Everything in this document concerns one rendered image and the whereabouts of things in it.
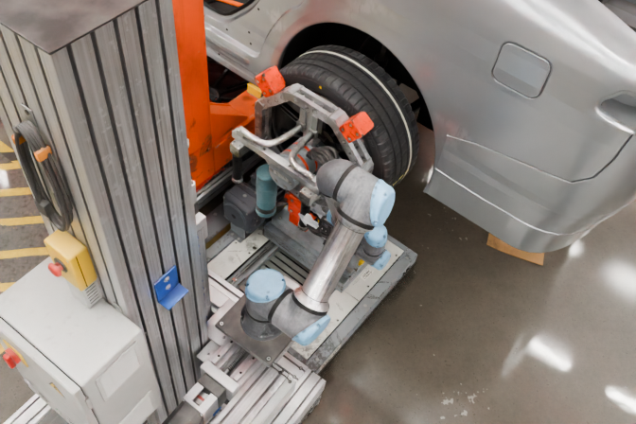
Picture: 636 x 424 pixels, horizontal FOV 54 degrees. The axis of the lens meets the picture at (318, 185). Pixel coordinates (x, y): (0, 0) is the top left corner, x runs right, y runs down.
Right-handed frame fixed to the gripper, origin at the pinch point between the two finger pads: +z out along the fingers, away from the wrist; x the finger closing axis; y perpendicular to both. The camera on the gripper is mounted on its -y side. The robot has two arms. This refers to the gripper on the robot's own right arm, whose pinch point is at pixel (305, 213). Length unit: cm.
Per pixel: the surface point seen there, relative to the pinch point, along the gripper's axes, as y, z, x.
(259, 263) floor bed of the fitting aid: -76, 30, -11
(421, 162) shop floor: -83, 7, -129
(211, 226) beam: -70, 60, -9
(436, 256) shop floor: -83, -34, -77
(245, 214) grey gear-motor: -45, 39, -11
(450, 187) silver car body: 2, -36, -45
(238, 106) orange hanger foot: -15, 67, -38
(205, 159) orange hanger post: -17, 57, -7
